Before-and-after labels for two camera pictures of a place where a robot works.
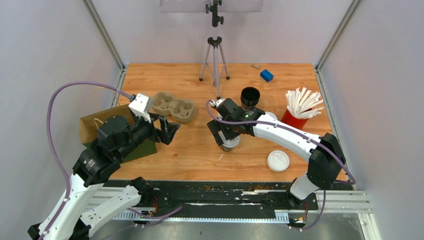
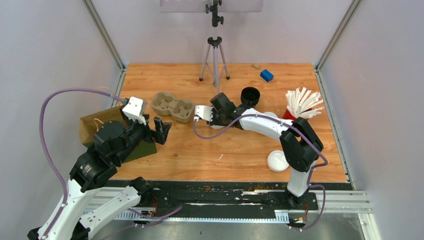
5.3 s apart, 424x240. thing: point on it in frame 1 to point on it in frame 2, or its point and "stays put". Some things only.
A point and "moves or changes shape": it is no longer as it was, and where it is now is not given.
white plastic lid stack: x=278 y=161 stays put
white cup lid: x=232 y=143 moves or changes shape
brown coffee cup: x=272 y=114 stays put
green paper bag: x=89 y=126 stays put
